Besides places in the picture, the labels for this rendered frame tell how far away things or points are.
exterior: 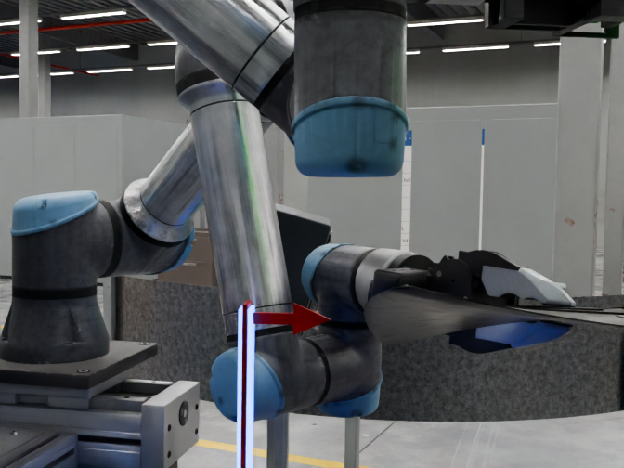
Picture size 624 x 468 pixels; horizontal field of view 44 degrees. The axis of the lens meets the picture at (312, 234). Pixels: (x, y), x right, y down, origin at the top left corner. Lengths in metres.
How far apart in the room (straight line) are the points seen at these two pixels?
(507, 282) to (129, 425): 0.58
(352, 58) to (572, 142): 4.50
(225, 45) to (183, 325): 2.20
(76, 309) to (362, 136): 0.70
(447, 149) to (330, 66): 6.38
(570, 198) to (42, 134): 7.87
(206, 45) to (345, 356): 0.39
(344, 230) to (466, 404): 4.71
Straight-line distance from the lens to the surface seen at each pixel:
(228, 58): 0.63
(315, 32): 0.50
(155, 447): 1.07
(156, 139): 10.93
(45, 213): 1.11
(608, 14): 0.56
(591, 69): 5.01
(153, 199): 1.12
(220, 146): 0.81
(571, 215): 4.96
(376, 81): 0.49
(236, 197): 0.80
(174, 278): 7.60
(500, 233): 6.76
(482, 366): 2.57
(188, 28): 0.63
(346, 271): 0.84
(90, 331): 1.13
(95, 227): 1.13
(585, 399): 2.78
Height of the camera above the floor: 1.27
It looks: 3 degrees down
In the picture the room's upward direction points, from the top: 1 degrees clockwise
